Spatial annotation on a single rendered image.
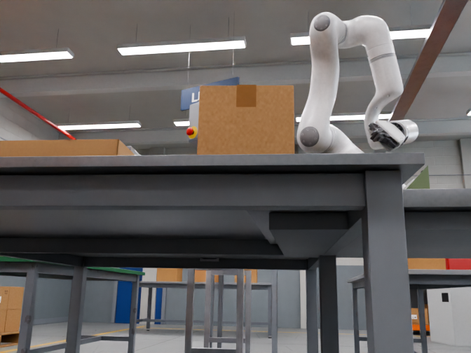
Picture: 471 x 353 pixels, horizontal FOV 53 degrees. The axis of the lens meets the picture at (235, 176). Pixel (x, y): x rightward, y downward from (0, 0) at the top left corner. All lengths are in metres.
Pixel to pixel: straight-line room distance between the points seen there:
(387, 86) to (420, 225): 0.69
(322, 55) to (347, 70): 4.89
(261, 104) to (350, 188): 0.45
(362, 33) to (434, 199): 0.82
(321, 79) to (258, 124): 0.61
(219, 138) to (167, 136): 8.03
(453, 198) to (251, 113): 0.50
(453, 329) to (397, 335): 6.29
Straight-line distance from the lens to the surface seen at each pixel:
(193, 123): 2.20
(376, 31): 1.73
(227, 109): 1.19
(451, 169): 10.24
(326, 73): 1.74
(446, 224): 1.13
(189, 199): 0.82
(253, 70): 6.67
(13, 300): 6.12
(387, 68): 1.70
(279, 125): 1.17
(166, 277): 7.69
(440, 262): 3.36
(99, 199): 0.86
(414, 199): 1.07
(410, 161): 0.80
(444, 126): 9.15
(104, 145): 0.88
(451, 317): 7.09
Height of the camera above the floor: 0.60
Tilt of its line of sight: 14 degrees up
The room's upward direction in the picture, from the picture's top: 1 degrees clockwise
